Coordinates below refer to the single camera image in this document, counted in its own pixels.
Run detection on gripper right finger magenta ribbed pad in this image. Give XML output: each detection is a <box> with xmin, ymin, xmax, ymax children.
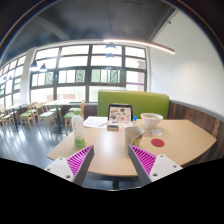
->
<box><xmin>128</xmin><ymin>145</ymin><xmax>182</xmax><ymax>186</ymax></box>

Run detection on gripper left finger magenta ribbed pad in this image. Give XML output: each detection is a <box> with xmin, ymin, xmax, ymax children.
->
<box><xmin>46</xmin><ymin>145</ymin><xmax>94</xmax><ymax>186</ymax></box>

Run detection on red round coaster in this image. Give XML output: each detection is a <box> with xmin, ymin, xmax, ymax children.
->
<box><xmin>151</xmin><ymin>139</ymin><xmax>165</xmax><ymax>147</ymax></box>

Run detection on paper card on table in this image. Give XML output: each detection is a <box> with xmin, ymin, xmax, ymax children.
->
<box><xmin>151</xmin><ymin>129</ymin><xmax>163</xmax><ymax>136</ymax></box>

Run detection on white bottle green base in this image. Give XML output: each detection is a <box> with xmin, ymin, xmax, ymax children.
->
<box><xmin>71</xmin><ymin>109</ymin><xmax>86</xmax><ymax>149</ymax></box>

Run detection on white paper sheets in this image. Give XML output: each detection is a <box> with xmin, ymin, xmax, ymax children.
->
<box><xmin>84</xmin><ymin>116</ymin><xmax>108</xmax><ymax>128</ymax></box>

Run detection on white ceramic bowl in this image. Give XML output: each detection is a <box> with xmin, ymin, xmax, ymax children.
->
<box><xmin>141</xmin><ymin>113</ymin><xmax>163</xmax><ymax>128</ymax></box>

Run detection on wooden chair green seat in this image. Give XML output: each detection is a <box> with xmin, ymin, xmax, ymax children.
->
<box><xmin>19</xmin><ymin>104</ymin><xmax>36</xmax><ymax>127</ymax></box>
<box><xmin>35</xmin><ymin>102</ymin><xmax>56</xmax><ymax>131</ymax></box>
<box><xmin>63</xmin><ymin>100</ymin><xmax>85</xmax><ymax>135</ymax></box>

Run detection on small blue-capped bottle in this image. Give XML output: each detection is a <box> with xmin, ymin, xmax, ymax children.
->
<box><xmin>133</xmin><ymin>116</ymin><xmax>137</xmax><ymax>127</ymax></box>

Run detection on small dark box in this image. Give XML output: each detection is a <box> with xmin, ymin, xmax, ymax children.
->
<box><xmin>107</xmin><ymin>124</ymin><xmax>119</xmax><ymax>131</ymax></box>

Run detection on framed picture sign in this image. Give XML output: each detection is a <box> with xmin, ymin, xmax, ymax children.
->
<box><xmin>108</xmin><ymin>104</ymin><xmax>133</xmax><ymax>125</ymax></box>

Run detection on green booth backrest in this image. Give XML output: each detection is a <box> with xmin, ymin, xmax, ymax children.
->
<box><xmin>97</xmin><ymin>90</ymin><xmax>169</xmax><ymax>119</ymax></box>

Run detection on background wooden table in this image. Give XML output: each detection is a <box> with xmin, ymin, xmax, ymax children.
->
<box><xmin>46</xmin><ymin>99</ymin><xmax>75</xmax><ymax>134</ymax></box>

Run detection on black pendant lamp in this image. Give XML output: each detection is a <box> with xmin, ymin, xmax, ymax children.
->
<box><xmin>105</xmin><ymin>42</ymin><xmax>116</xmax><ymax>50</ymax></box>
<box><xmin>39</xmin><ymin>63</ymin><xmax>47</xmax><ymax>72</ymax></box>

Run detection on linear ceiling light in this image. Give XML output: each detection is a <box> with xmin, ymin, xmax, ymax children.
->
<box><xmin>103</xmin><ymin>39</ymin><xmax>175</xmax><ymax>55</ymax></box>

